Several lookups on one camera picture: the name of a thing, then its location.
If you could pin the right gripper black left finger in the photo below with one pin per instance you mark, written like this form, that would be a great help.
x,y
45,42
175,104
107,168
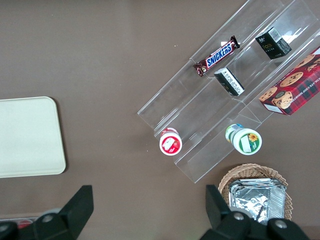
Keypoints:
x,y
72,212

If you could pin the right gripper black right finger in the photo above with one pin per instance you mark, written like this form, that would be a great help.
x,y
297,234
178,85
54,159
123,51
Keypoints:
x,y
220,215

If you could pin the light wicker basket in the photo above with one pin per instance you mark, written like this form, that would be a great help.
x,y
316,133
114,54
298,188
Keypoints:
x,y
250,171

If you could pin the cream plastic tray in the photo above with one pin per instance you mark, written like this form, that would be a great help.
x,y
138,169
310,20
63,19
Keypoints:
x,y
27,137

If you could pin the aluminium foil container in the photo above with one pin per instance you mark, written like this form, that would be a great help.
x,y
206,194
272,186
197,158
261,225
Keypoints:
x,y
257,182
252,202

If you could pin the clear acrylic bottle rack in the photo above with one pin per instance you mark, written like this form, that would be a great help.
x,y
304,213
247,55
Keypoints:
x,y
10,220

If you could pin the green lidded sunflower cup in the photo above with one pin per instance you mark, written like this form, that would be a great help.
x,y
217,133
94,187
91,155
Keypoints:
x,y
246,142

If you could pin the red lidded yogurt cup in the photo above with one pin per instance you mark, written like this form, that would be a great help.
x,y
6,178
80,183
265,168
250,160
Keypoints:
x,y
170,143

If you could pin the clear acrylic stepped shelf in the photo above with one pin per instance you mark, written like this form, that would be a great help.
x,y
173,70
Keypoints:
x,y
175,100

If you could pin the black box with white label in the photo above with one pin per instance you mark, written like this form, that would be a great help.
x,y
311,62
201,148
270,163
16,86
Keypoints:
x,y
228,82

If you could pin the red tartan cookie box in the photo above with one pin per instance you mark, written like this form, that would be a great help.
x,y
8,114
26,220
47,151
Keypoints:
x,y
295,87

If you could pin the Snickers chocolate bar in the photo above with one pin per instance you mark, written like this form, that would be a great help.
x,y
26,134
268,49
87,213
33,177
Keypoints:
x,y
217,56

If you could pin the black box with gold print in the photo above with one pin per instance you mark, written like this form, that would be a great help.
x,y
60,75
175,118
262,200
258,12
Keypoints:
x,y
271,46

